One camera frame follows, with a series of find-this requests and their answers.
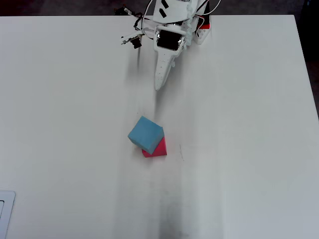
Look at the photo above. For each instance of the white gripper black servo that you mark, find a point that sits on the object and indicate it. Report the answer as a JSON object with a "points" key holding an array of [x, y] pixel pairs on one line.
{"points": [[168, 41]]}

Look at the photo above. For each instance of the blue foam cube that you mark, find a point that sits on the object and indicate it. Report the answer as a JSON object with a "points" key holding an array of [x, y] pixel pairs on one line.
{"points": [[145, 134]]}

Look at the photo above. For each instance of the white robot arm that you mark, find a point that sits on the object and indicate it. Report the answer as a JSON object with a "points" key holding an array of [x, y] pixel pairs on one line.
{"points": [[174, 11]]}

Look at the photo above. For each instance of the red foam cube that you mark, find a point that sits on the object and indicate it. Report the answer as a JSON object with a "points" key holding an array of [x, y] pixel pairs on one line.
{"points": [[159, 150]]}

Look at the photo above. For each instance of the small black white device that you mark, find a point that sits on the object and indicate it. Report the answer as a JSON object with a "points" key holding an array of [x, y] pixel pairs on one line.
{"points": [[123, 11]]}

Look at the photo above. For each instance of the silver laptop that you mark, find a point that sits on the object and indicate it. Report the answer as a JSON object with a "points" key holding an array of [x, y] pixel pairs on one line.
{"points": [[6, 211]]}

